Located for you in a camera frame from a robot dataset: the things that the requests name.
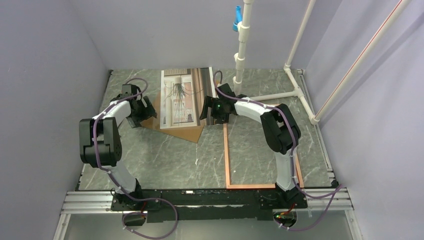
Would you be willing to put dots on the white PVC pipe stand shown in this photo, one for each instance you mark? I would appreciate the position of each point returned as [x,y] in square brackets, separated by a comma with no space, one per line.
[269,36]

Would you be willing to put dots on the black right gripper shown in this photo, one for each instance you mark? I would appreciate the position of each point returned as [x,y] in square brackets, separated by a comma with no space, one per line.
[210,102]

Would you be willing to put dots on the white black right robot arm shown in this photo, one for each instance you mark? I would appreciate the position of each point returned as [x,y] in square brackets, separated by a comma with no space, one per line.
[224,92]

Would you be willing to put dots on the brown cardboard backing board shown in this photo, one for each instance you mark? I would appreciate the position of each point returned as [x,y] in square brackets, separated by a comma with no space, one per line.
[191,134]

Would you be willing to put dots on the printed photo sheet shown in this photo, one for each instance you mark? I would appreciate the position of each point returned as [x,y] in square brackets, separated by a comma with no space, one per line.
[182,95]

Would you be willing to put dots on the blue pipe fitting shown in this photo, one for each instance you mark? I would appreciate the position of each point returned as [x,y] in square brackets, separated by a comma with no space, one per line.
[238,18]

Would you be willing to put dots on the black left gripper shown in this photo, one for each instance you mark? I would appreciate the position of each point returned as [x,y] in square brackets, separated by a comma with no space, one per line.
[148,112]

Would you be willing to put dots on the aluminium extrusion frame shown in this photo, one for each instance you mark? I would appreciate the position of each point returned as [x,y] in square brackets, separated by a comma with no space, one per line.
[189,181]

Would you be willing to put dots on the white pole with red stripe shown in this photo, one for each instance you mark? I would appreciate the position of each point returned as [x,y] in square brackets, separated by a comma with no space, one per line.
[383,28]

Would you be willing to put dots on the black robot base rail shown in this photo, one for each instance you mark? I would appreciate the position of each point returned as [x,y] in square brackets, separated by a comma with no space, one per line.
[210,204]

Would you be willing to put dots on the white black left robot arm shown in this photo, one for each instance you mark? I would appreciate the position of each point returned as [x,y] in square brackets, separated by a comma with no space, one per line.
[100,142]

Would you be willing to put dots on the red picture frame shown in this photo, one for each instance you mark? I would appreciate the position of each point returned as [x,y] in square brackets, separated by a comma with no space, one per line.
[282,135]

